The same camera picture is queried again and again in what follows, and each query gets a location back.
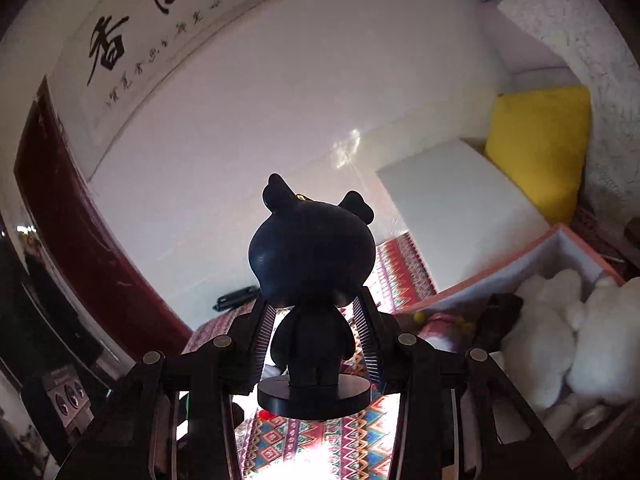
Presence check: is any white lace bedding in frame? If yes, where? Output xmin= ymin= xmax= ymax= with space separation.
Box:
xmin=498 ymin=0 xmax=639 ymax=231

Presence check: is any white foam block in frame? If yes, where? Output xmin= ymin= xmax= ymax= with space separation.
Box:
xmin=378 ymin=140 xmax=549 ymax=292

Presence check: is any yellow pillow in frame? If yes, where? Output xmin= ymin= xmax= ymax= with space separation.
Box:
xmin=484 ymin=86 xmax=591 ymax=226

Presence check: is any white plush toy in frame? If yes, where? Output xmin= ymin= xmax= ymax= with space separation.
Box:
xmin=566 ymin=278 xmax=639 ymax=405
xmin=501 ymin=269 xmax=586 ymax=413

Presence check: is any dark red wooden door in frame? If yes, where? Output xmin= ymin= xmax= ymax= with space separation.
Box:
xmin=14 ymin=80 xmax=192 ymax=361

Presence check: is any black nike bag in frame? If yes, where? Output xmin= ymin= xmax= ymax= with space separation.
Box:
xmin=472 ymin=294 xmax=524 ymax=352

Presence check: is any patterned red tablecloth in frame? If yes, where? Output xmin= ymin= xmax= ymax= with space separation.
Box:
xmin=181 ymin=217 xmax=439 ymax=479

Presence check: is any blue cat figurine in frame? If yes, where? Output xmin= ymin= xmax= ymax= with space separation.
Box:
xmin=248 ymin=174 xmax=375 ymax=422

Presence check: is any pink storage box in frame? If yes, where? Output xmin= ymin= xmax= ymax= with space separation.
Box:
xmin=396 ymin=224 xmax=639 ymax=479

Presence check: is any calligraphy wall scroll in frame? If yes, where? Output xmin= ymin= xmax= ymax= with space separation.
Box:
xmin=49 ymin=0 xmax=267 ymax=179

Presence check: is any purple woven flower basket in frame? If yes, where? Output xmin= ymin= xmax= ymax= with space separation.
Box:
xmin=419 ymin=312 xmax=475 ymax=353

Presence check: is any black remote control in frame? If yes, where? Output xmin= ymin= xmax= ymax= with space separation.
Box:
xmin=213 ymin=285 xmax=260 ymax=312

